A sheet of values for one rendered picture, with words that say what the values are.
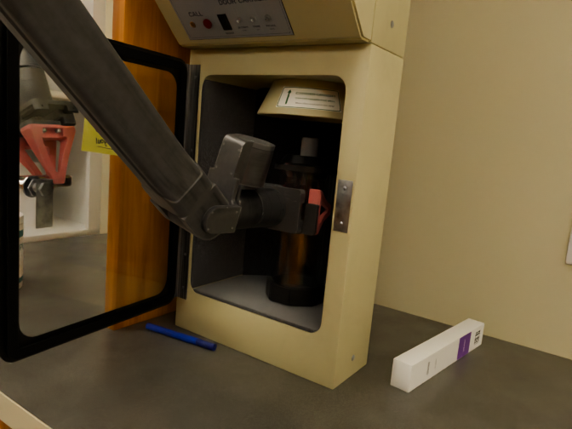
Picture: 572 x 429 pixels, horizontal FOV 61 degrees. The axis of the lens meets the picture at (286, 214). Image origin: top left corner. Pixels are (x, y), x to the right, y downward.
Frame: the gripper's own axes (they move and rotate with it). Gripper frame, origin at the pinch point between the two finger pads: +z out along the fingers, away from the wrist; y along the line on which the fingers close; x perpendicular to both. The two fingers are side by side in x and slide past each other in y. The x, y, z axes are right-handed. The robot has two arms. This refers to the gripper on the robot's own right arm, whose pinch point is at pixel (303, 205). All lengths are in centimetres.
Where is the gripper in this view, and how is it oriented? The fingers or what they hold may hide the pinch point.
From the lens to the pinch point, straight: 81.1
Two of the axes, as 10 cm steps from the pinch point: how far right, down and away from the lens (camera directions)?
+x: -1.0, 9.9, 1.1
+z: 5.7, -0.4, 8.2
